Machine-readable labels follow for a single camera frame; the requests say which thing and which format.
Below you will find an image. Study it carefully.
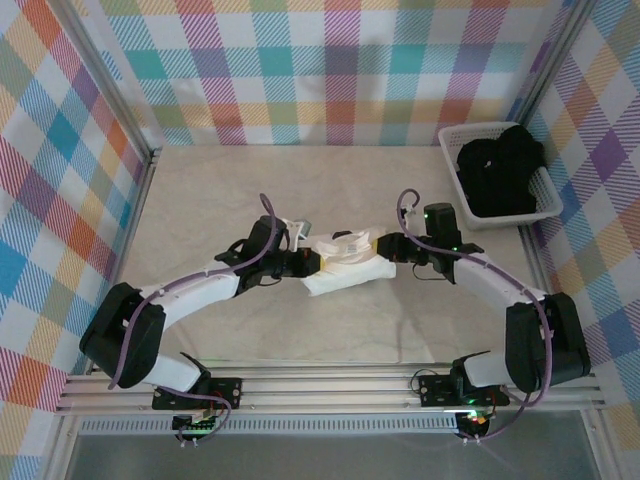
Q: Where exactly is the white t-shirt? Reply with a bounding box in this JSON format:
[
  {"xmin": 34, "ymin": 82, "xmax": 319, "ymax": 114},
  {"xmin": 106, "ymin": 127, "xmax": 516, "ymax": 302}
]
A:
[{"xmin": 299, "ymin": 227, "xmax": 398, "ymax": 298}]

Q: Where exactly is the white plastic basket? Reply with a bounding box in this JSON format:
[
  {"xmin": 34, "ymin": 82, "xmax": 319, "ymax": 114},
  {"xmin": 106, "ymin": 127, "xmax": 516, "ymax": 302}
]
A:
[{"xmin": 437, "ymin": 121, "xmax": 565, "ymax": 231}]

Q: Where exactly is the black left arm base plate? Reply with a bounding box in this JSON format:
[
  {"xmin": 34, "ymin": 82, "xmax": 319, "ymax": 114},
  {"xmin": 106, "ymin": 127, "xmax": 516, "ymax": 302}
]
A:
[{"xmin": 152, "ymin": 377, "xmax": 244, "ymax": 412}]

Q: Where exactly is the slotted grey cable duct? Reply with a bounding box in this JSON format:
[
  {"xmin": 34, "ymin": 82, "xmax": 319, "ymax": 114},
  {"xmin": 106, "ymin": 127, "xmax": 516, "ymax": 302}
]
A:
[{"xmin": 79, "ymin": 418, "xmax": 459, "ymax": 435}]

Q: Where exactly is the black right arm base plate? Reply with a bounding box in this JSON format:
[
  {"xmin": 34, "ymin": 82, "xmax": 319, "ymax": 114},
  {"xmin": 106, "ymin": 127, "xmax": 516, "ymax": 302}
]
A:
[{"xmin": 417, "ymin": 373, "xmax": 511, "ymax": 407}]

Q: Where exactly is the small controller circuit board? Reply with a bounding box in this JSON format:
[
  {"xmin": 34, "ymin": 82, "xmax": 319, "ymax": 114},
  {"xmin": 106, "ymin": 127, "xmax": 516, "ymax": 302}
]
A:
[
  {"xmin": 172, "ymin": 412, "xmax": 222, "ymax": 435},
  {"xmin": 455, "ymin": 409, "xmax": 490, "ymax": 432}
]

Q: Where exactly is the black garment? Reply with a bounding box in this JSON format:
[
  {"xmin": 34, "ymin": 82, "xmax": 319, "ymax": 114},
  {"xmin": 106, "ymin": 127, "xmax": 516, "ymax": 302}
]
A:
[{"xmin": 455, "ymin": 124, "xmax": 546, "ymax": 219}]

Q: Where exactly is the aluminium mounting rail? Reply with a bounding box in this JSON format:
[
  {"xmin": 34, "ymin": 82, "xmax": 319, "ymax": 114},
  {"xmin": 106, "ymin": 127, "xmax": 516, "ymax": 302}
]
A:
[{"xmin": 54, "ymin": 357, "xmax": 604, "ymax": 416}]

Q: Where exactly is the aluminium side rail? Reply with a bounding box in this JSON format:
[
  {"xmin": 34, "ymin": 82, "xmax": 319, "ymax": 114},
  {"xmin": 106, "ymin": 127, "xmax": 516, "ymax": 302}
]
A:
[
  {"xmin": 498, "ymin": 143, "xmax": 579, "ymax": 371},
  {"xmin": 87, "ymin": 149, "xmax": 161, "ymax": 376}
]

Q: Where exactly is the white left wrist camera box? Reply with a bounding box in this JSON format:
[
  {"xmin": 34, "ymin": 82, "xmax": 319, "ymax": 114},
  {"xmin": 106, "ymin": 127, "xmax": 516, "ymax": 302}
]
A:
[{"xmin": 280, "ymin": 217, "xmax": 316, "ymax": 251}]

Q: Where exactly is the aluminium frame post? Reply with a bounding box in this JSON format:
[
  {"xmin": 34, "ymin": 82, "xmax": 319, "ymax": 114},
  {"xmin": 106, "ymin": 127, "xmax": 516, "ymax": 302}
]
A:
[
  {"xmin": 497, "ymin": 0, "xmax": 601, "ymax": 154},
  {"xmin": 47, "ymin": 0, "xmax": 164, "ymax": 169}
]

